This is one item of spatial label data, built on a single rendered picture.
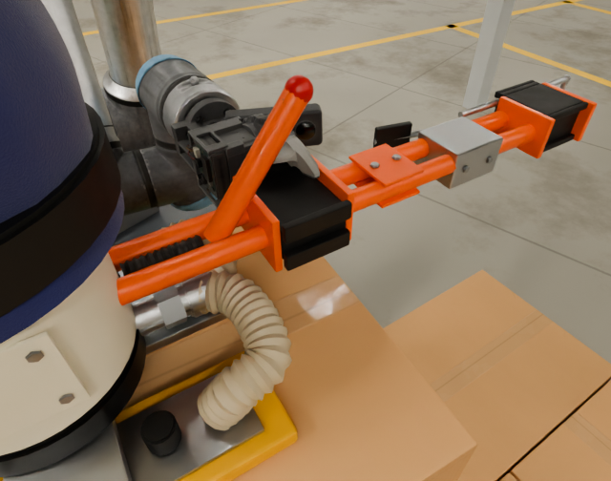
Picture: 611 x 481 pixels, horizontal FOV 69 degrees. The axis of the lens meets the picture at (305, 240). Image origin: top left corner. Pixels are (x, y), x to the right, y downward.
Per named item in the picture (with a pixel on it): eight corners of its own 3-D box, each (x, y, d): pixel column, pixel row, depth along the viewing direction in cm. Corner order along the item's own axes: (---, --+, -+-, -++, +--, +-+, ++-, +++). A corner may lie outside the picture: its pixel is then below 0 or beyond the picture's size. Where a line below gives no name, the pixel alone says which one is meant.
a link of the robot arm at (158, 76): (198, 107, 71) (187, 42, 65) (233, 139, 64) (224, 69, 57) (140, 122, 68) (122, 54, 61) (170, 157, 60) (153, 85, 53)
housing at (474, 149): (451, 192, 49) (460, 156, 46) (410, 163, 53) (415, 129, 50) (495, 173, 52) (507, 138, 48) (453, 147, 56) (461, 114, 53)
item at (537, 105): (537, 159, 53) (552, 120, 49) (488, 134, 58) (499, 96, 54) (581, 140, 56) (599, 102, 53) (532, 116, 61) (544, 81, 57)
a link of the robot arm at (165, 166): (150, 194, 75) (131, 126, 67) (215, 176, 79) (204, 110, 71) (163, 225, 69) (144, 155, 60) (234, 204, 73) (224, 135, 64)
